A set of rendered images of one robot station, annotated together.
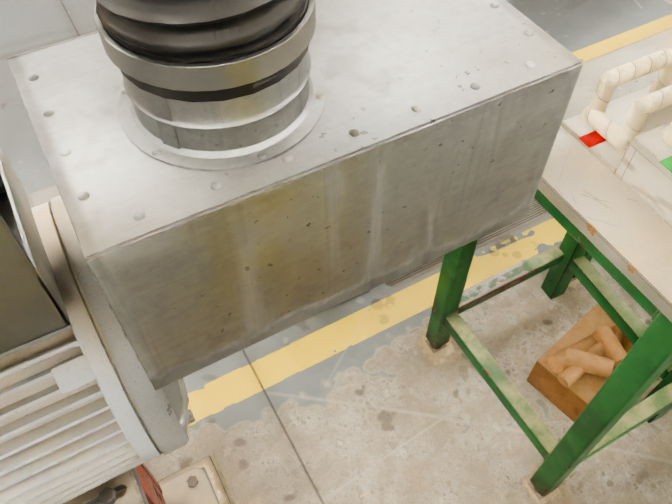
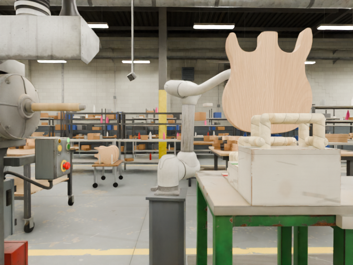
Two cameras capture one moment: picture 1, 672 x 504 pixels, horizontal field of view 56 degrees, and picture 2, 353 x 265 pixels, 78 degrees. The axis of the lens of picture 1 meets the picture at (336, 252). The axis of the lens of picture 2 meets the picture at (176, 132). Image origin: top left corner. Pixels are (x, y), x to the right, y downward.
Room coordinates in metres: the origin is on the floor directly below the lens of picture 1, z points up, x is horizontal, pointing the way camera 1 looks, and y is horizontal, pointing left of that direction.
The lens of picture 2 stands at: (-0.16, -0.75, 1.16)
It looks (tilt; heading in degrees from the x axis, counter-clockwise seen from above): 1 degrees down; 28
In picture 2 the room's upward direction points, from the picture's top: straight up
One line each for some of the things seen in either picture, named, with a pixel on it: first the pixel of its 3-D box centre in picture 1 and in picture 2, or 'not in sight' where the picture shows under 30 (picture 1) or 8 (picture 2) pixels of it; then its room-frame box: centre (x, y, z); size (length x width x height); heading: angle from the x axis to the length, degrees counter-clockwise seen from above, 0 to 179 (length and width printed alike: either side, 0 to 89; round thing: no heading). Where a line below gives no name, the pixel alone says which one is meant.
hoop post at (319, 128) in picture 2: not in sight; (319, 133); (0.65, -0.82, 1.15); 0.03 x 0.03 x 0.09
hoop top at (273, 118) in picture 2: not in sight; (291, 118); (0.61, -0.75, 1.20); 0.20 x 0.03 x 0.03; 118
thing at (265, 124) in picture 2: not in sight; (265, 133); (0.57, -0.67, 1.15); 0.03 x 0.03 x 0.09
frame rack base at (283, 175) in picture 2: not in sight; (284, 172); (0.65, -0.73, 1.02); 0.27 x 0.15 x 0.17; 119
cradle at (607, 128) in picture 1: (605, 127); not in sight; (0.89, -0.50, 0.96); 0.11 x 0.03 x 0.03; 29
